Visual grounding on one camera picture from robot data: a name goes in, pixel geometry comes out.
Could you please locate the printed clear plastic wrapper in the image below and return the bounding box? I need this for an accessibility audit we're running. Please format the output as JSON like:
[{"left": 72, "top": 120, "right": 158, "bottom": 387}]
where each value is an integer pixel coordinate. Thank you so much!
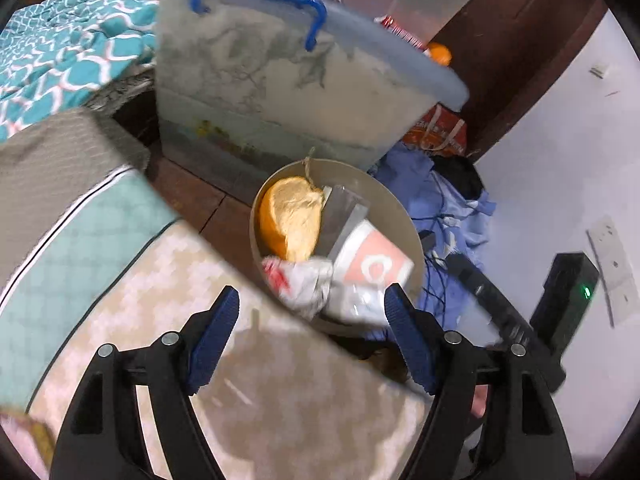
[{"left": 261, "top": 254, "right": 392, "bottom": 330}]

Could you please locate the orange shopping bag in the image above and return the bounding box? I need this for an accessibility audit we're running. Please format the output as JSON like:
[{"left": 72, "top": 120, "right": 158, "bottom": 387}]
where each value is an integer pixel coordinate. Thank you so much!
[{"left": 402, "top": 105, "right": 468, "bottom": 158}]

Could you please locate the red striped snack packet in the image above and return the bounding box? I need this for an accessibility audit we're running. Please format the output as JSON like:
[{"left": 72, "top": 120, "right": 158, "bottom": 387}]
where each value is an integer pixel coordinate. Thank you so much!
[{"left": 375, "top": 14, "right": 431, "bottom": 51}]

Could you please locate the beige zigzag bed mat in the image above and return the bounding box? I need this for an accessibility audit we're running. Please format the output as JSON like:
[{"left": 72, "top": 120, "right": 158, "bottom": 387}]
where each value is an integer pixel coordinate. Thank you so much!
[{"left": 0, "top": 167, "right": 431, "bottom": 480}]

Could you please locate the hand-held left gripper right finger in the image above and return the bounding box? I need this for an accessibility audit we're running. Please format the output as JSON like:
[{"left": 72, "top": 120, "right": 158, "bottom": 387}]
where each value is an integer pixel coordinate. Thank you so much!
[{"left": 382, "top": 282, "right": 576, "bottom": 480}]

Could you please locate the dark wooden door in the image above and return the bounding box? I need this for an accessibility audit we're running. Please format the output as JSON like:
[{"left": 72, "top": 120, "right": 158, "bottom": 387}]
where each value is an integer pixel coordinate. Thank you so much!
[{"left": 425, "top": 0, "right": 608, "bottom": 158}]

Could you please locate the teal patterned quilt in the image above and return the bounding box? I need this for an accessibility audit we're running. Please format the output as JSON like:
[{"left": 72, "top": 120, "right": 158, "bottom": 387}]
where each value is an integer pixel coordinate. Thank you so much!
[{"left": 0, "top": 0, "right": 161, "bottom": 141}]

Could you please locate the orange peel half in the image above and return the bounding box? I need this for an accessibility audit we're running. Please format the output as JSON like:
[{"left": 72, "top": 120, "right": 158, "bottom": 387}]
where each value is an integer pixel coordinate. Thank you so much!
[{"left": 257, "top": 176, "right": 325, "bottom": 262}]

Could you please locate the beige round bin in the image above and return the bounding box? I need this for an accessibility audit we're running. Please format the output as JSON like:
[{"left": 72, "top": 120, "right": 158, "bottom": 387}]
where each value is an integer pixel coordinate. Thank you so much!
[{"left": 249, "top": 158, "right": 426, "bottom": 336}]

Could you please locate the translucent storage box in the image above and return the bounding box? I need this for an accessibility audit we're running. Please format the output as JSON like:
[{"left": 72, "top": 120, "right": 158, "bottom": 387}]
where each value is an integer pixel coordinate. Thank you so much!
[{"left": 320, "top": 0, "right": 481, "bottom": 46}]

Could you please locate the storage box with blue handle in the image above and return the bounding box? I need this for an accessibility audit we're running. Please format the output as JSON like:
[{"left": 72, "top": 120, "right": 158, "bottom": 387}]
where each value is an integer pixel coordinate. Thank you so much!
[{"left": 145, "top": 0, "right": 471, "bottom": 171}]

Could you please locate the black device with green light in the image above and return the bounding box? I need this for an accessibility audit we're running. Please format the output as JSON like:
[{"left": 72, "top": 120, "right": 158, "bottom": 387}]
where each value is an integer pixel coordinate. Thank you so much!
[{"left": 529, "top": 252, "right": 600, "bottom": 356}]

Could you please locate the orange fruit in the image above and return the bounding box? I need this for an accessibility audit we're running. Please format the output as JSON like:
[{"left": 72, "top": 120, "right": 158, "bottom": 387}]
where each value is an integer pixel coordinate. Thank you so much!
[{"left": 427, "top": 42, "right": 453, "bottom": 67}]

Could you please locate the white red wrapper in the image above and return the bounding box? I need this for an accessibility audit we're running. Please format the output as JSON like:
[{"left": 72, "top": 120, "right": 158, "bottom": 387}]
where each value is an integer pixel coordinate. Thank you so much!
[{"left": 320, "top": 186, "right": 415, "bottom": 288}]

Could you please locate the white wall socket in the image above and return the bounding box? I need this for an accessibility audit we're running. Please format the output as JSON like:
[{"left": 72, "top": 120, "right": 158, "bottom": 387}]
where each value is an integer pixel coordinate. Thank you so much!
[{"left": 586, "top": 215, "right": 632, "bottom": 328}]

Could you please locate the black cloth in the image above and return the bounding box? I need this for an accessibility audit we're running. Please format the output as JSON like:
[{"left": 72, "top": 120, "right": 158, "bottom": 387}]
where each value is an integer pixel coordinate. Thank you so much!
[{"left": 430, "top": 155, "right": 486, "bottom": 201}]

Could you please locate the grey quilted mattress pad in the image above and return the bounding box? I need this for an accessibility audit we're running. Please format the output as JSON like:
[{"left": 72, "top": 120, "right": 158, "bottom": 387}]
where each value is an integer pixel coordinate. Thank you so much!
[{"left": 0, "top": 107, "right": 151, "bottom": 286}]

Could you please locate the blue cloth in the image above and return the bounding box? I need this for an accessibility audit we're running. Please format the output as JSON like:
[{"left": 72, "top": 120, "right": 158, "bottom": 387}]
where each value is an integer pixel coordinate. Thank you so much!
[{"left": 372, "top": 142, "right": 498, "bottom": 331}]

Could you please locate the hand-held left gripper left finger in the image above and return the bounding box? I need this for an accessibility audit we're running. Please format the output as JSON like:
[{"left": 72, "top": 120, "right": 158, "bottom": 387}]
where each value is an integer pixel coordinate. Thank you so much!
[{"left": 49, "top": 285, "right": 241, "bottom": 480}]

